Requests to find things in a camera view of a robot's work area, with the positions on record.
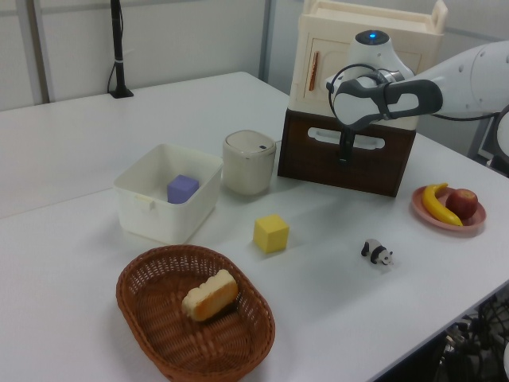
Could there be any black cable bundle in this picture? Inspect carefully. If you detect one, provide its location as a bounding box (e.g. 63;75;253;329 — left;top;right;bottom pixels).
437;294;509;382

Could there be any yellow toy banana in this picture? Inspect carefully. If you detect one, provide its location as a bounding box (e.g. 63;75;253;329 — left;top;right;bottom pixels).
421;182;464;228

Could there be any yellow cube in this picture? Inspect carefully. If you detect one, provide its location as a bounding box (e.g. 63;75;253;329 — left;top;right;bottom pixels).
253;213;290;254

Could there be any brown wicker basket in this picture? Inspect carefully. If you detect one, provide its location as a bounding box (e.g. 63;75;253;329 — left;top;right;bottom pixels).
115;244;276;382

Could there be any piece of toy bread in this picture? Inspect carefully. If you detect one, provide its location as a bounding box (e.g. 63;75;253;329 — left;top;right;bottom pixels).
181;269;239;322

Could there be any black stand pole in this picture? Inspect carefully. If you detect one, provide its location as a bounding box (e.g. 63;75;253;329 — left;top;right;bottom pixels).
107;0;134;99

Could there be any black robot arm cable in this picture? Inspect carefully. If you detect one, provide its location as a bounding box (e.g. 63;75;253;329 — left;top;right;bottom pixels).
326;63;394;120

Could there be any white plastic bin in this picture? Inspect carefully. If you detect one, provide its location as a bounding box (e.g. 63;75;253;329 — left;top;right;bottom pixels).
113;143;224;246

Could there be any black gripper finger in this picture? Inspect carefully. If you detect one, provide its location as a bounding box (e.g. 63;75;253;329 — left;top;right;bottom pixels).
339;127;355;166

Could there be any dark drawer with white handle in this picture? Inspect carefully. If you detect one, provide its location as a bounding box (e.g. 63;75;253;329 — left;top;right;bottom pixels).
282;115;401;182

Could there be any small beige trash can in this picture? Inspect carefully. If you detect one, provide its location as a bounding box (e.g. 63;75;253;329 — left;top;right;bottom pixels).
221;129;278;196

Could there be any red toy apple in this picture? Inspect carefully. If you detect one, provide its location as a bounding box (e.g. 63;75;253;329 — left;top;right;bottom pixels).
445;188;479;220

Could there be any cream plastic storage cabinet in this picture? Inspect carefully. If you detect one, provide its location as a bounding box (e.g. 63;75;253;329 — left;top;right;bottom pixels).
289;0;449;132

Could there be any pink plate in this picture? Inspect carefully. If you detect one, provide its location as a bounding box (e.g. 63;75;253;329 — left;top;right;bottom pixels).
410;185;488;236

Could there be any panda toy figure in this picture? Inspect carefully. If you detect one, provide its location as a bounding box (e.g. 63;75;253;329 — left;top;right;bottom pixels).
360;238;395;269

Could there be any orange cabinet door handle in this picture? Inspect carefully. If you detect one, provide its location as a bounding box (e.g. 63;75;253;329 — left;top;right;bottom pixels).
304;50;322;92

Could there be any purple cube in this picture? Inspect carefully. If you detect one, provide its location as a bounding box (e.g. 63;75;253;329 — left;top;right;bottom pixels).
166;173;200;205

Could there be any dark wooden drawer housing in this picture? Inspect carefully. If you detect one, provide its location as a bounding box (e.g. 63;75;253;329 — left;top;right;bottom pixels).
277;107;418;198

